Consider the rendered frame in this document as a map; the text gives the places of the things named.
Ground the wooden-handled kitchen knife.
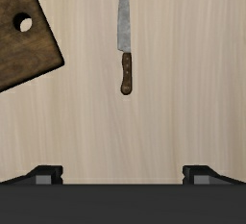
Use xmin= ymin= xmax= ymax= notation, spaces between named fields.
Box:
xmin=116 ymin=0 xmax=134 ymax=96

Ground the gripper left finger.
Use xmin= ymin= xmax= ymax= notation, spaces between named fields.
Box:
xmin=0 ymin=164 xmax=64 ymax=186

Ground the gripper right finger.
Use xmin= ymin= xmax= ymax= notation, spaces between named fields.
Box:
xmin=182 ymin=164 xmax=246 ymax=186

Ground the brown wooden cutting board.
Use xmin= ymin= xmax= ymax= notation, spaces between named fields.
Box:
xmin=0 ymin=0 xmax=65 ymax=93

